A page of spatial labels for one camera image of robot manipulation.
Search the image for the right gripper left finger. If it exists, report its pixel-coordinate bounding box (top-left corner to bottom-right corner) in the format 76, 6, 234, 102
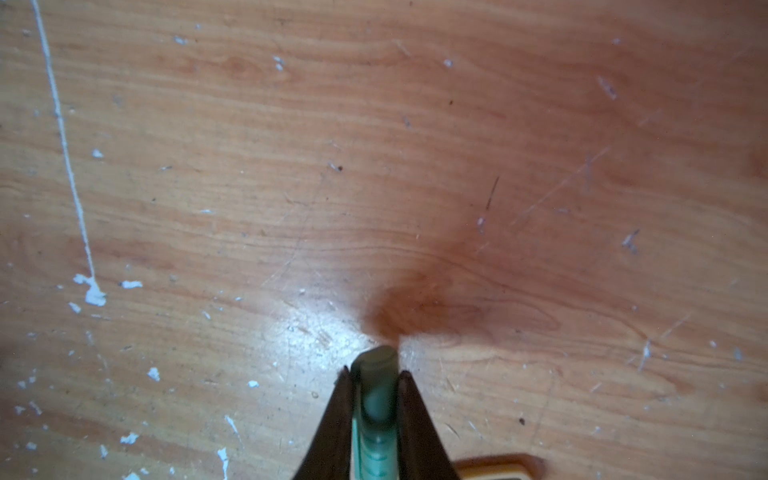
294, 367, 354, 480

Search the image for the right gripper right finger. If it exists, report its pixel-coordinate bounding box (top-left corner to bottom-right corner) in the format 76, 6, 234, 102
397, 371, 460, 480

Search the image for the dark green pen cap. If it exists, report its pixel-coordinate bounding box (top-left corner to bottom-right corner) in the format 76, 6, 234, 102
351, 346, 399, 479

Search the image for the beige pen cap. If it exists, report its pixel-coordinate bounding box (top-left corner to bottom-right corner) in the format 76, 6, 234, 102
453, 453, 547, 480

